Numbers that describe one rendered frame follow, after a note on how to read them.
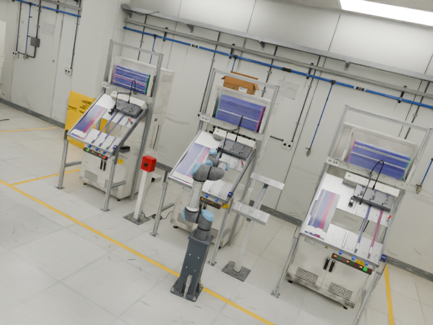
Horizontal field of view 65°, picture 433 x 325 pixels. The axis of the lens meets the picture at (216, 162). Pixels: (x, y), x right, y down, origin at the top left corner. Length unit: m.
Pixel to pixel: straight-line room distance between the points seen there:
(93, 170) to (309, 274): 2.89
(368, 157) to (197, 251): 1.81
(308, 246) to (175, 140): 3.09
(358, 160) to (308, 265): 1.16
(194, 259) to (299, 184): 2.61
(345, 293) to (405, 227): 1.78
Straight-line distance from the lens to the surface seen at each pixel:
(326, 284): 3.79
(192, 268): 3.06
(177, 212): 4.07
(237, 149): 3.67
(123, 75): 4.46
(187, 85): 5.68
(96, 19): 6.17
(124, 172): 4.38
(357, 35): 5.07
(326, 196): 3.47
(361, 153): 3.51
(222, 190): 3.47
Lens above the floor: 1.96
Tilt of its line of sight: 16 degrees down
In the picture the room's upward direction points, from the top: 15 degrees clockwise
